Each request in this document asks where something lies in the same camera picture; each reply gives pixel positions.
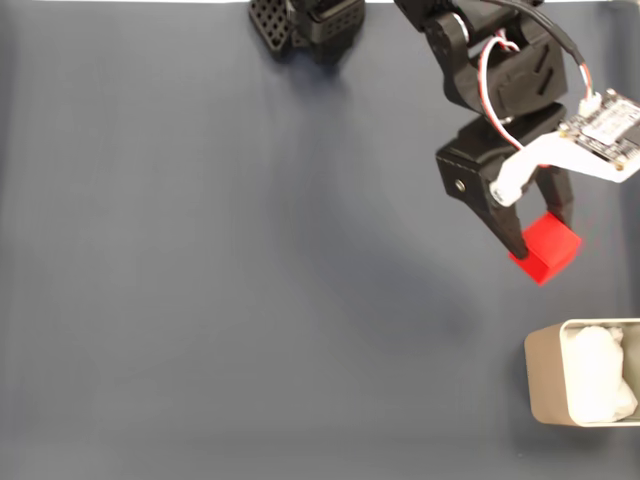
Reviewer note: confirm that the red cube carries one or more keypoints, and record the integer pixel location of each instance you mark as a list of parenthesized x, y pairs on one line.
[(550, 245)]

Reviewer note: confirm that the beige rounded box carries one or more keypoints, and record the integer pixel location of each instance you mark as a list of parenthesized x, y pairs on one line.
[(542, 375)]

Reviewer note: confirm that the white crumpled paper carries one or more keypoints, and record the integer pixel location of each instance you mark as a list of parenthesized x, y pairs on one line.
[(595, 375)]

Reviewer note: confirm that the blue-grey table mat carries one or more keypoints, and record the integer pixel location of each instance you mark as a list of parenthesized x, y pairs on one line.
[(200, 300)]

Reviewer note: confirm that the white camera board with mount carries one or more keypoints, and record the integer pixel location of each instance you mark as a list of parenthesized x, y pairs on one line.
[(605, 130)]

